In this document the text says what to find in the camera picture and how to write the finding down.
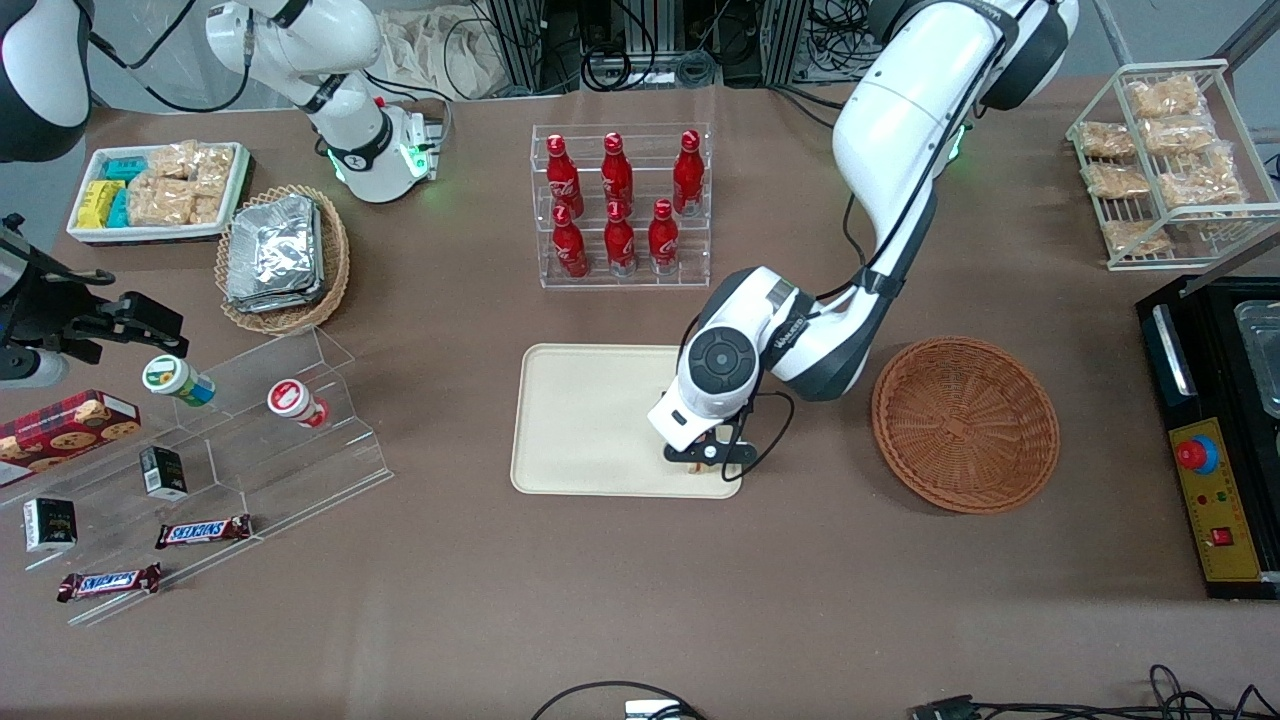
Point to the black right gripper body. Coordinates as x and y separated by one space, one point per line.
52 305

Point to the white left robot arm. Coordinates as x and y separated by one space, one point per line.
900 120

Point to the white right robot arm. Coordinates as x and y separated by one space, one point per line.
345 40

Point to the white rectangular snack tray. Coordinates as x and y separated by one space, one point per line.
150 233

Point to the beige plastic tray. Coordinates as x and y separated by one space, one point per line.
590 420

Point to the tan wicker basket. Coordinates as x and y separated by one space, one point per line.
335 260

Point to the brown wicker basket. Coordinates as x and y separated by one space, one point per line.
965 425

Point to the green lid yogurt cup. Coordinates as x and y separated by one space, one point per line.
170 378

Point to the red cookie box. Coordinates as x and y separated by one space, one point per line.
60 430

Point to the yellow snack pack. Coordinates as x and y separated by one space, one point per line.
97 204

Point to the teal snack pack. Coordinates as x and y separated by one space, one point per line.
126 168
119 208

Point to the rice crisp snack pack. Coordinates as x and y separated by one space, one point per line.
160 202
215 168
172 160

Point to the silver foil pouch stack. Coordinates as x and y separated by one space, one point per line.
275 255

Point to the small black box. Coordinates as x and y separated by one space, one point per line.
163 473
50 524

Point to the red lid yogurt cup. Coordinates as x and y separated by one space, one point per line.
290 398

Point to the clear acrylic bottle rack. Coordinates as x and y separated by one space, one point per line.
690 255

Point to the red cola bottle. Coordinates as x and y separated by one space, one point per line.
617 175
688 175
620 243
563 180
570 248
663 240

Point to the clear acrylic stepped display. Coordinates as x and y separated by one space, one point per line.
280 470

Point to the snickers bar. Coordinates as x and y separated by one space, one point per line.
203 532
108 582

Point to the white plug connector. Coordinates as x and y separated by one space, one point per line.
650 710

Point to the beige cloth bag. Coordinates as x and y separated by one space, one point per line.
430 50

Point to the bagged pastry snack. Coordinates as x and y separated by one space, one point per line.
1117 181
1178 137
1135 238
1200 182
1105 140
1165 97

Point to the red emergency stop button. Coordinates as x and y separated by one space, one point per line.
1197 455

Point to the black control box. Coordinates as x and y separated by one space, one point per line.
1225 560

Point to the clear plastic container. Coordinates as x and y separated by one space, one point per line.
1262 350

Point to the aluminium frame post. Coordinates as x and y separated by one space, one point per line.
785 40
520 40

